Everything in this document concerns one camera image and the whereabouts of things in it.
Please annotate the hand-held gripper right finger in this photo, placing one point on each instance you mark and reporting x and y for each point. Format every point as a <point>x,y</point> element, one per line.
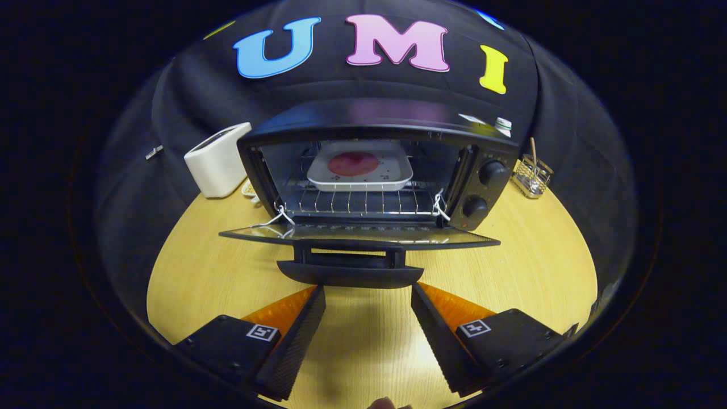
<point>437,341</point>

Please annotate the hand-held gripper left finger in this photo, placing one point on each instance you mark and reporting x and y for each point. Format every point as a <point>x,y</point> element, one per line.
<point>295,346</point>

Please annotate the white square plate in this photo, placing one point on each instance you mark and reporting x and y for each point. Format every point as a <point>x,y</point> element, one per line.
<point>392,170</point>

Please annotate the pink ham slice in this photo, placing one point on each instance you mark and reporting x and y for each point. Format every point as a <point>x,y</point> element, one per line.
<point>353,164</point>

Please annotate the black toaster oven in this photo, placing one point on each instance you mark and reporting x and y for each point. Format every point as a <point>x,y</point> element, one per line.
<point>369,113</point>

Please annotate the white toaster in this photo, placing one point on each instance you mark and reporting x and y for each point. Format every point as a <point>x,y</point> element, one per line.
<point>218,162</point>

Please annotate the small beige dish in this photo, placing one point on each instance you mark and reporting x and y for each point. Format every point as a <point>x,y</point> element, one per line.
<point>249,189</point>

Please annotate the wooden stick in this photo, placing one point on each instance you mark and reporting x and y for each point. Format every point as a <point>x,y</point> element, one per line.
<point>534,153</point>

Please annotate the white bottle green label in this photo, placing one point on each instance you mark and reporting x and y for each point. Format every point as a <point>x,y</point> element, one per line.
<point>503,122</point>

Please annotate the silver metal clip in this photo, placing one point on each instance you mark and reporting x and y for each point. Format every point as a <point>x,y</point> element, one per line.
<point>153,152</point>

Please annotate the black backdrop cloth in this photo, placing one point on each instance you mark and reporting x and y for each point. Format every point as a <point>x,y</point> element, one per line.
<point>568,125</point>

